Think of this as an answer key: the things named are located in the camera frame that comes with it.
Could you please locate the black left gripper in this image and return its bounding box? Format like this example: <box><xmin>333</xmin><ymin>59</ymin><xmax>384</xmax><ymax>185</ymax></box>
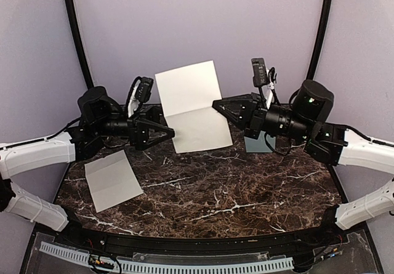
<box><xmin>94</xmin><ymin>104</ymin><xmax>182</xmax><ymax>150</ymax></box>

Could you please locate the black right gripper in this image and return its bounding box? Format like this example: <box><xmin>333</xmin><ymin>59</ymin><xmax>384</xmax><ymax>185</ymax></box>
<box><xmin>212</xmin><ymin>92</ymin><xmax>313</xmax><ymax>142</ymax></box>

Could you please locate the light blue paper envelope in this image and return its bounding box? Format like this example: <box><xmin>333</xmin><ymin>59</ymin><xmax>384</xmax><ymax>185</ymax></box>
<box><xmin>244</xmin><ymin>131</ymin><xmax>272</xmax><ymax>153</ymax></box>

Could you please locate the beige lined letter paper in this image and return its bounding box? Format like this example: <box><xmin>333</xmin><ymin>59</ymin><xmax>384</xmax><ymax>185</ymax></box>
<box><xmin>155</xmin><ymin>60</ymin><xmax>233</xmax><ymax>153</ymax></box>

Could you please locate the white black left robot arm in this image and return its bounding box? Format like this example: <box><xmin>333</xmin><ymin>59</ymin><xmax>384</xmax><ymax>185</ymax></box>
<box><xmin>1</xmin><ymin>86</ymin><xmax>175</xmax><ymax>247</ymax></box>

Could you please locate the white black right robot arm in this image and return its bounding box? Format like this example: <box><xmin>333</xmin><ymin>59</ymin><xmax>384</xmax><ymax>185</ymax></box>
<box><xmin>212</xmin><ymin>80</ymin><xmax>393</xmax><ymax>174</ymax></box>

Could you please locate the spare gray folded paper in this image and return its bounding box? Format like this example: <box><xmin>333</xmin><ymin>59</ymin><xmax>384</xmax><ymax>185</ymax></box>
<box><xmin>84</xmin><ymin>150</ymin><xmax>143</xmax><ymax>212</ymax></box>

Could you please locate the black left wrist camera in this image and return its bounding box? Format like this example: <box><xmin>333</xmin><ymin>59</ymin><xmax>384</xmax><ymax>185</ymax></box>
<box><xmin>131</xmin><ymin>76</ymin><xmax>154</xmax><ymax>103</ymax></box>

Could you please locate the white slotted cable duct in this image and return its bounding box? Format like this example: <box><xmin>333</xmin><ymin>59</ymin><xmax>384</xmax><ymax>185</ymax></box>
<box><xmin>39</xmin><ymin>241</ymin><xmax>294</xmax><ymax>273</ymax></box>

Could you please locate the black front table rail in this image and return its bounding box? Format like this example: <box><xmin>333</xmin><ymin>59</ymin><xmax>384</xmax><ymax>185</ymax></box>
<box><xmin>55</xmin><ymin>224</ymin><xmax>337</xmax><ymax>261</ymax></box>

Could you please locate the black right corner frame post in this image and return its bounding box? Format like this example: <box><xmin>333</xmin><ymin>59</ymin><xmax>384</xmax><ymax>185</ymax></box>
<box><xmin>305</xmin><ymin>0</ymin><xmax>332</xmax><ymax>80</ymax></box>

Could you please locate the black corner frame post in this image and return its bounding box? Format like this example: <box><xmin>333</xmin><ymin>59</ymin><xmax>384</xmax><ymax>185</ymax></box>
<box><xmin>305</xmin><ymin>0</ymin><xmax>332</xmax><ymax>80</ymax></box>
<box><xmin>64</xmin><ymin>0</ymin><xmax>94</xmax><ymax>89</ymax></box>

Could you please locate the black left corner frame post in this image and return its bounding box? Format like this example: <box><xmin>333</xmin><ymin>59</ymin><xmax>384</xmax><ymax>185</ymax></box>
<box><xmin>64</xmin><ymin>0</ymin><xmax>94</xmax><ymax>89</ymax></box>

